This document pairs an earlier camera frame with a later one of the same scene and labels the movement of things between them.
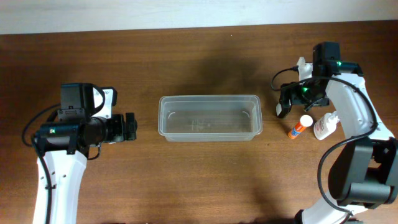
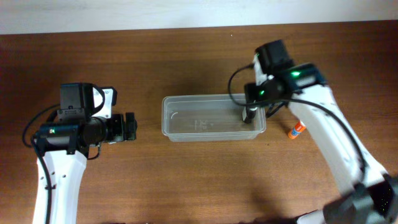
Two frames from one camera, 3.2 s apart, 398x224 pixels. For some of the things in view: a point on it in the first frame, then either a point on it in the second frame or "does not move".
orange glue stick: x=305 y=121 does not move
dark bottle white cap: x=280 y=110 -> x=248 y=114
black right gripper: x=288 y=97 -> x=249 y=112
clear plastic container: x=209 y=118 does not move
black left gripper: x=123 y=127 does not move
